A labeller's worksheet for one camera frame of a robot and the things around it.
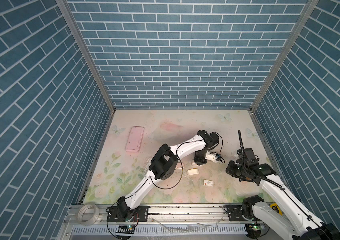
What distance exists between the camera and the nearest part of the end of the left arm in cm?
71

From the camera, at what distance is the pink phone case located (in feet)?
3.19

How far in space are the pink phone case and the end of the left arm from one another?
397mm
